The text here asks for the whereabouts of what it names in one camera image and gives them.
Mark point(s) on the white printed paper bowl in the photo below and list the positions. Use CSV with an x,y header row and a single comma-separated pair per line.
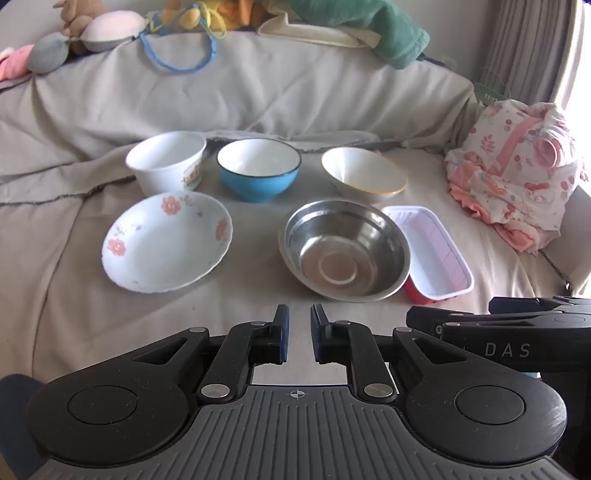
x,y
161,159

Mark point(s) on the pink and grey plush cushion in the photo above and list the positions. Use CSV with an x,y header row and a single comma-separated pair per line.
x,y
113,27

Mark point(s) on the green towel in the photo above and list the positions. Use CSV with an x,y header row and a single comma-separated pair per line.
x,y
392,32

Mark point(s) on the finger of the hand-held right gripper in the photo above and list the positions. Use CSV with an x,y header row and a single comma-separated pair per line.
x,y
540,304
489,350

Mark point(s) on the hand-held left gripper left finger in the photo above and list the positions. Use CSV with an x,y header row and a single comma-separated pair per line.
x,y
283,337

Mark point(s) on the yellow and orange plush toy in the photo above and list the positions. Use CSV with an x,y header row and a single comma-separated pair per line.
x,y
221,11

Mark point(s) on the blue bowl with black rim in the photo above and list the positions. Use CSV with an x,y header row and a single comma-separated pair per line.
x,y
258,177

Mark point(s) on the red and white plastic tray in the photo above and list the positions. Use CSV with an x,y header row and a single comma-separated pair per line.
x,y
434,249

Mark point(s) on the stainless steel bowl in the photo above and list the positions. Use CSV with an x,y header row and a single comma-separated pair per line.
x,y
344,251

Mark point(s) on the white bowl with yellow rim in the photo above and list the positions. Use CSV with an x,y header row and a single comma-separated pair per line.
x,y
360,177

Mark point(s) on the beige blanket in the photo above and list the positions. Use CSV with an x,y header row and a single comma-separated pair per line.
x,y
277,87

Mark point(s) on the white floral plate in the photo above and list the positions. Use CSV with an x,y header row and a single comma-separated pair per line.
x,y
164,247

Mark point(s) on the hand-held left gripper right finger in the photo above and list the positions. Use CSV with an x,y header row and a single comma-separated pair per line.
x,y
316,337

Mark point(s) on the pink plush toy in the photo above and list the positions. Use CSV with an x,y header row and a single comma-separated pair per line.
x,y
14,62

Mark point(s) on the brown plush toy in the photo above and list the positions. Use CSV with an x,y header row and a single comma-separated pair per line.
x,y
81,14

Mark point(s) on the cream cloth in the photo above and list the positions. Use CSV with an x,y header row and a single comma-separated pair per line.
x,y
314,32

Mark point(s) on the grey curtain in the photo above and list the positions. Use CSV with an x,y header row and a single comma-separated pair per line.
x,y
526,41

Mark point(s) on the grey plush ball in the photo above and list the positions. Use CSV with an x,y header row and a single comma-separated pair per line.
x,y
48,53

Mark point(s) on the green tag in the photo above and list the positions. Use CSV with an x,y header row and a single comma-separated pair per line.
x,y
487,93

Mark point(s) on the pink printed baby clothes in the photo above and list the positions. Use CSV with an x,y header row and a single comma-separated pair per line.
x,y
512,175

